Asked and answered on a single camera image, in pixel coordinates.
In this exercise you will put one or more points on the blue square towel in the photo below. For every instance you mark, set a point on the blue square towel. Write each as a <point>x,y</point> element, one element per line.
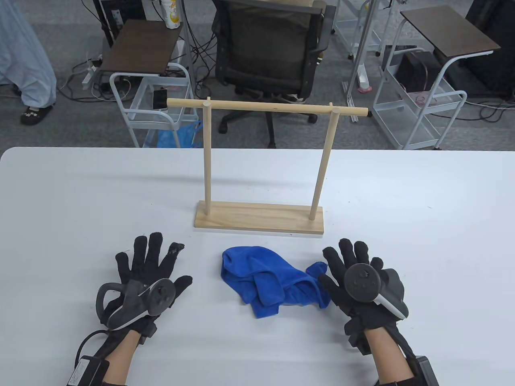
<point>273,281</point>

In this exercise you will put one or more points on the grey white left hand controller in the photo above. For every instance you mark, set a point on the grey white left hand controller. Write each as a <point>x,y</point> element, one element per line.
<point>161,295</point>

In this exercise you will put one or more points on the white metal stand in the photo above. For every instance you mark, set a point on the white metal stand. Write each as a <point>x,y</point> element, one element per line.
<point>361,52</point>

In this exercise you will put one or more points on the person's right hand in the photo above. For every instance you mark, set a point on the person's right hand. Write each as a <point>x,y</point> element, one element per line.
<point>332,287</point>

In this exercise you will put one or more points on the white power strip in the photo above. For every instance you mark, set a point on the white power strip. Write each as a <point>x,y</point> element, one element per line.
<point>90,74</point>

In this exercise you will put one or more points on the black phone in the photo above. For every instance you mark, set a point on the black phone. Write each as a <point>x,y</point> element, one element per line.
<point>160,99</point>

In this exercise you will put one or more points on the white metal frame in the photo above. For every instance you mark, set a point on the white metal frame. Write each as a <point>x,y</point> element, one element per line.
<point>346,28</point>

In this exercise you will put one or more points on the blue plastic bag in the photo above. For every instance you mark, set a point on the blue plastic bag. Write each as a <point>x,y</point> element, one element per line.
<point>187,136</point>

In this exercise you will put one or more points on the brown top white side table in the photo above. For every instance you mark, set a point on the brown top white side table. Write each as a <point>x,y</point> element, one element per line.
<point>446,28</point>
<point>141,48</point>

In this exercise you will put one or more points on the black office chair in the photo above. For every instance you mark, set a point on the black office chair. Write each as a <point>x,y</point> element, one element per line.
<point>265,48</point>

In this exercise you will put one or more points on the white bottle yellow print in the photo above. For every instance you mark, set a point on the white bottle yellow print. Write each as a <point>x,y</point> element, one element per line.
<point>171,14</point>

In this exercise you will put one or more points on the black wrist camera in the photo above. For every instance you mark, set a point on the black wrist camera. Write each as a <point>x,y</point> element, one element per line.
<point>149,327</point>
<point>356,335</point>

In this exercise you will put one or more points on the person's left hand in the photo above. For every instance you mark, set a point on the person's left hand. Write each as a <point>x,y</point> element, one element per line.
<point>149,261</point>

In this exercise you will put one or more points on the grey white hand controller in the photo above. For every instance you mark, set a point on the grey white hand controller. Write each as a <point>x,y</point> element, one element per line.
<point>161,295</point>
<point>362,281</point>

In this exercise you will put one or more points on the grey white right hand controller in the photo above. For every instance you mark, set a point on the grey white right hand controller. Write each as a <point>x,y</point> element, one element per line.
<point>362,281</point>

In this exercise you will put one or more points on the white desktop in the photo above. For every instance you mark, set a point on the white desktop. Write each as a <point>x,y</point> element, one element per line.
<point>402,193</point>

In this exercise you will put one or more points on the black cabinet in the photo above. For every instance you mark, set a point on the black cabinet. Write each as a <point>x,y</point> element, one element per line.
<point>495,48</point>

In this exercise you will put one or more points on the black box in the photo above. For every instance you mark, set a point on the black box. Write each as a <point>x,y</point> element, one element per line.
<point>416,70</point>

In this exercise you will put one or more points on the black computer tower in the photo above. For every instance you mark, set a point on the black computer tower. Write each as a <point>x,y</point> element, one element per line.
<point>128,10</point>

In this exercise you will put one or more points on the wooden desktop rack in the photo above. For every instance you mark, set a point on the wooden desktop rack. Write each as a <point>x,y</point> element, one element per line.
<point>257,219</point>

